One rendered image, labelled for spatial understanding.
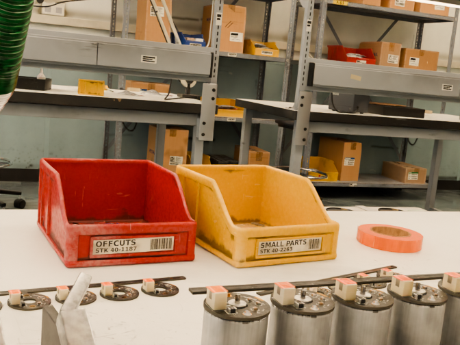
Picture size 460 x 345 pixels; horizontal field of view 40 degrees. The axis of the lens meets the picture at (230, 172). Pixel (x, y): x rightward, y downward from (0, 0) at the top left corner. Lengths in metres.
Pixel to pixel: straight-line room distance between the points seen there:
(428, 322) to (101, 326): 0.18
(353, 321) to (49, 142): 4.39
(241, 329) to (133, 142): 4.49
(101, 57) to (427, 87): 1.51
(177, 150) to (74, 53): 2.03
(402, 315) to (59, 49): 2.23
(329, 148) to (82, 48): 2.97
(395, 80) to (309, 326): 2.76
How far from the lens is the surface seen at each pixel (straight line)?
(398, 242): 0.59
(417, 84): 3.06
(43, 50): 2.44
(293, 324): 0.24
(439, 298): 0.28
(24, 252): 0.50
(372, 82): 2.92
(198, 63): 2.56
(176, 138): 4.34
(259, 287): 0.26
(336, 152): 4.98
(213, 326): 0.23
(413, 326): 0.28
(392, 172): 5.37
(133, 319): 0.38
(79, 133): 4.63
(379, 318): 0.26
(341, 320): 0.26
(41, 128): 4.60
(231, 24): 4.44
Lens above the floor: 0.90
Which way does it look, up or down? 9 degrees down
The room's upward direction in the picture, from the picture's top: 5 degrees clockwise
